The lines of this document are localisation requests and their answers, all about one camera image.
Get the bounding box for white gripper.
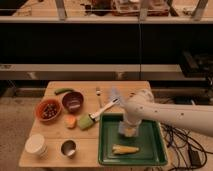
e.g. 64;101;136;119
119;116;141;134

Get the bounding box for yellow blue sponge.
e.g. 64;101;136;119
123;129;136;137

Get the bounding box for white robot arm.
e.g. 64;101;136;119
118;89;213;137

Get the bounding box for green plastic tray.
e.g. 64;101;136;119
98;114;168;166

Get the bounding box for blue translucent utensil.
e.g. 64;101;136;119
110;87;125;107

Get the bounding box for green silicone brush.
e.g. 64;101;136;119
77;99;118;130

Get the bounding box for silver fork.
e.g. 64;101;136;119
96;87;102;108

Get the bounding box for orange fruit piece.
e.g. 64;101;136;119
64;115;77;129

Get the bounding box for maroon bowl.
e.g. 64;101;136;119
62;91;84;113

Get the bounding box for wooden table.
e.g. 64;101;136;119
19;81;150;171

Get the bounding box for steel cup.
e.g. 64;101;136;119
61;140;76;158

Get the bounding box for green cucumber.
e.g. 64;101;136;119
54;88;74;95

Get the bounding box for orange bowl with food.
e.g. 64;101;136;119
35;99;62;122

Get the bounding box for black floor cables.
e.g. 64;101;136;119
160;122;213;171

